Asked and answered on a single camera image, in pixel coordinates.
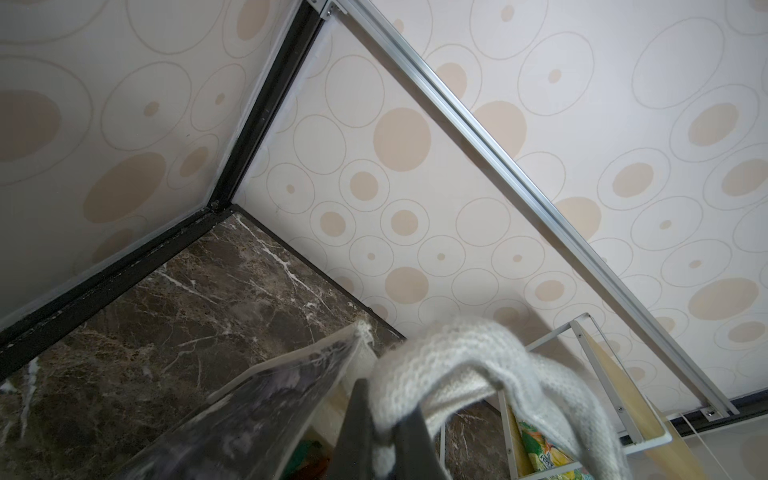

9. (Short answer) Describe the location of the silver aluminium frame bar back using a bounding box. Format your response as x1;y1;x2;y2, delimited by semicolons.
309;1;739;418

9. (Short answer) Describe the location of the white wire wooden shelf rack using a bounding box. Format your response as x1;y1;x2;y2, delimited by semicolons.
437;313;712;480

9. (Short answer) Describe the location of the cream canvas grocery bag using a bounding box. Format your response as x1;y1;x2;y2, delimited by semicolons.
110;317;634;480

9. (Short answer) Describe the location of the green lemon candy bag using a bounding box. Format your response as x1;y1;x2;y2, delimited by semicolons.
516;420;573;474

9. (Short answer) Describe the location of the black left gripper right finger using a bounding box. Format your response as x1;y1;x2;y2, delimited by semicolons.
393;407;446;480

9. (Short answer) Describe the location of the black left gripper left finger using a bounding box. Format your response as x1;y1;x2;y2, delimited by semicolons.
327;379;374;480

